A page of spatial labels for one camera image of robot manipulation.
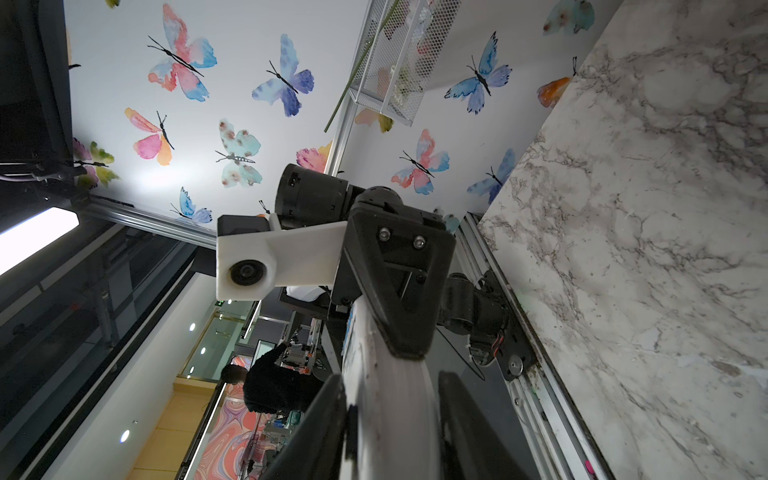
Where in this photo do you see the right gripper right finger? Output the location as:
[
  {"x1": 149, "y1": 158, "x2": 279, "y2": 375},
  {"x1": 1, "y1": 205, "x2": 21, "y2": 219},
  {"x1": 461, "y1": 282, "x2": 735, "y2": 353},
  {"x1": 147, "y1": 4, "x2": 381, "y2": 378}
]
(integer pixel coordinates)
[{"x1": 438, "y1": 371, "x2": 528, "y2": 479}]

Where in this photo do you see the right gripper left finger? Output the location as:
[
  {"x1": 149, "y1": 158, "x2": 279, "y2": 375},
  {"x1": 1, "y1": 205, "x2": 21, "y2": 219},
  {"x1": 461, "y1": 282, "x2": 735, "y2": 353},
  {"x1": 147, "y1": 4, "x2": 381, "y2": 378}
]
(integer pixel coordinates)
[{"x1": 260, "y1": 374, "x2": 348, "y2": 480}]

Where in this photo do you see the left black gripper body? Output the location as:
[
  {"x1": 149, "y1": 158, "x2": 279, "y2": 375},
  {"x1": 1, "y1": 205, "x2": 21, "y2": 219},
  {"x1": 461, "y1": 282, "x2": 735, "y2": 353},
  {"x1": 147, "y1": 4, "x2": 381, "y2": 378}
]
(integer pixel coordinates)
[{"x1": 331, "y1": 200, "x2": 456, "y2": 360}]

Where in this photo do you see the white wireless mouse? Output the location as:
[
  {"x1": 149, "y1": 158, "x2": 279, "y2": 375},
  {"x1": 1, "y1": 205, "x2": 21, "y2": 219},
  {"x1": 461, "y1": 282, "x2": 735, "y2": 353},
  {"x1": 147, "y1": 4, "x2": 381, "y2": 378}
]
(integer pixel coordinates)
[{"x1": 340, "y1": 297, "x2": 442, "y2": 479}]

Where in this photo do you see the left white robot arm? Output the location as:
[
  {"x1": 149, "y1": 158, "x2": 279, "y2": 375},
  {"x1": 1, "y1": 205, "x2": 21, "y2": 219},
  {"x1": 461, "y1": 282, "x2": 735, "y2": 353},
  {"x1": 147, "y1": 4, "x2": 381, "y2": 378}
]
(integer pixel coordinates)
[{"x1": 275, "y1": 165, "x2": 535, "y2": 380}]

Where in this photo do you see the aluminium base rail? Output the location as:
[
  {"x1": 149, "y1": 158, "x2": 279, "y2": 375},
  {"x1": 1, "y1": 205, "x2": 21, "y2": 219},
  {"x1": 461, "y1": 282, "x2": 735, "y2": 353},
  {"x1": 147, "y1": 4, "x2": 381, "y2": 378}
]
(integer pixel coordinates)
[{"x1": 455, "y1": 213, "x2": 614, "y2": 479}]

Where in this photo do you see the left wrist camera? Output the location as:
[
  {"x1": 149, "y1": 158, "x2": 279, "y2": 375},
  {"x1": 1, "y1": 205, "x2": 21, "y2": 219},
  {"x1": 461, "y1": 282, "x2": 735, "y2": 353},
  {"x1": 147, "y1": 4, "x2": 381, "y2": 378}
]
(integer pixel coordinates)
[{"x1": 216, "y1": 214, "x2": 347, "y2": 301}]

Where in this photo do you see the white wire cage box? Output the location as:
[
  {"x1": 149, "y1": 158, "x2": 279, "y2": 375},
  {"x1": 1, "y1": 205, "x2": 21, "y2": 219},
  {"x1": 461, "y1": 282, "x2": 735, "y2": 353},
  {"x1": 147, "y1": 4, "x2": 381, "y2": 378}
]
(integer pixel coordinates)
[{"x1": 347, "y1": 0, "x2": 461, "y2": 126}]

